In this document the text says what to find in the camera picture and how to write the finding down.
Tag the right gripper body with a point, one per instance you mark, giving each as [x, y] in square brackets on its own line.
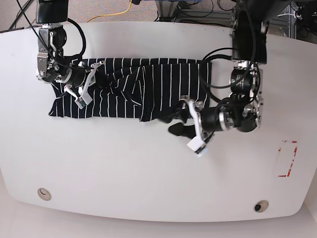
[78, 82]

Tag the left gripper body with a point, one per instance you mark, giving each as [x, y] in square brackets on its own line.
[206, 121]

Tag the navy white striped t-shirt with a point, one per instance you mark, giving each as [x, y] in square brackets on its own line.
[144, 89]

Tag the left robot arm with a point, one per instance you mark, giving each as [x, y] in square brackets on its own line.
[239, 104]

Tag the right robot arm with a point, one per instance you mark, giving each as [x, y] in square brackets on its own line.
[53, 66]

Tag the right table grommet hole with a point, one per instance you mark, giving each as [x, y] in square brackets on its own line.
[261, 206]

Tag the table grommet hole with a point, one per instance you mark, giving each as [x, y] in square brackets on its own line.
[44, 194]
[261, 206]

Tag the left table grommet hole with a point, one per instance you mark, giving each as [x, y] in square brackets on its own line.
[44, 194]

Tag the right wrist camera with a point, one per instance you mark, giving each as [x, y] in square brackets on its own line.
[80, 103]

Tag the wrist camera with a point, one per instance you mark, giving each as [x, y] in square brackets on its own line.
[201, 151]
[80, 103]

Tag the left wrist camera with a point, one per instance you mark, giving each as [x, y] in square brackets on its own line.
[201, 151]

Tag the aluminium frame stand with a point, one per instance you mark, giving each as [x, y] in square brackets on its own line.
[179, 11]

